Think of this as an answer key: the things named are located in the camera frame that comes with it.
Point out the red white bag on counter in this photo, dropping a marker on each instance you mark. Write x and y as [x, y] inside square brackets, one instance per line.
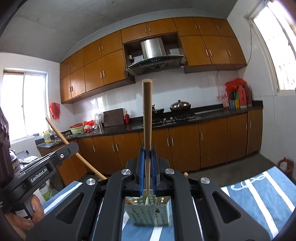
[88, 125]

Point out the red condiment bottles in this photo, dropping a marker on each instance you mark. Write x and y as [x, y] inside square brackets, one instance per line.
[245, 96]

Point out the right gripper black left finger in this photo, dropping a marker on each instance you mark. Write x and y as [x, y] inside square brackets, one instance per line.
[94, 212]

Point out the window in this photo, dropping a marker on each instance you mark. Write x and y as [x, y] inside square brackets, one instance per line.
[276, 28]
[24, 103]

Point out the green basin with red lid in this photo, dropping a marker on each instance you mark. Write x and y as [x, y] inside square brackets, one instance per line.
[77, 128]

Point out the left window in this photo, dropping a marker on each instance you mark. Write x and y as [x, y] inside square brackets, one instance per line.
[24, 103]

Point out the upper wooden wall cabinets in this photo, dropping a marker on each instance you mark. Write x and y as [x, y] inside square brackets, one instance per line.
[194, 43]

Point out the right window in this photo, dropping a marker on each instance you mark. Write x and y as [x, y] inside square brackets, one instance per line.
[276, 28]

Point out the red bottle on counter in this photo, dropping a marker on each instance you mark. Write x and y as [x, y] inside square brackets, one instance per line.
[127, 118]

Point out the red bag over condiments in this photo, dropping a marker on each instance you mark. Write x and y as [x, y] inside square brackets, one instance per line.
[233, 85]

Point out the blue white striped tablecloth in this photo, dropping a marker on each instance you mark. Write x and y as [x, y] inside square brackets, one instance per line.
[269, 198]

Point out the green perforated utensil holder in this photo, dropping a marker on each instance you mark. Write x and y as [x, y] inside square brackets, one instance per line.
[150, 211]

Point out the red plastic bag on wall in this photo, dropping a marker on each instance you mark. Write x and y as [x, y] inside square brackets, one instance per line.
[54, 109]

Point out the lidded dark wok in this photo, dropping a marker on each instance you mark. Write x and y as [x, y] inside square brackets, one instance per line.
[180, 107]

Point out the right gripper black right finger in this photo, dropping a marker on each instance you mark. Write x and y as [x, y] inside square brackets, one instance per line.
[200, 209]

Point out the yellow dish soap bottle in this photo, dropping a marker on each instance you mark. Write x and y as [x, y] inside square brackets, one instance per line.
[47, 136]

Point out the black wok with handle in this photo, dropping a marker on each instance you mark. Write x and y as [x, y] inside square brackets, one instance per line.
[157, 113]

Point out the gas stove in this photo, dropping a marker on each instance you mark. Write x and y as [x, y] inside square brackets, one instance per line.
[160, 121]

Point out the steel range hood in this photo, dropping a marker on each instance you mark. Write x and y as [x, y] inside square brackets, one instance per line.
[154, 54]

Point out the dark wooden cutting board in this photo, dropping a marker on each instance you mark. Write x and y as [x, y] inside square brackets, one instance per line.
[114, 117]

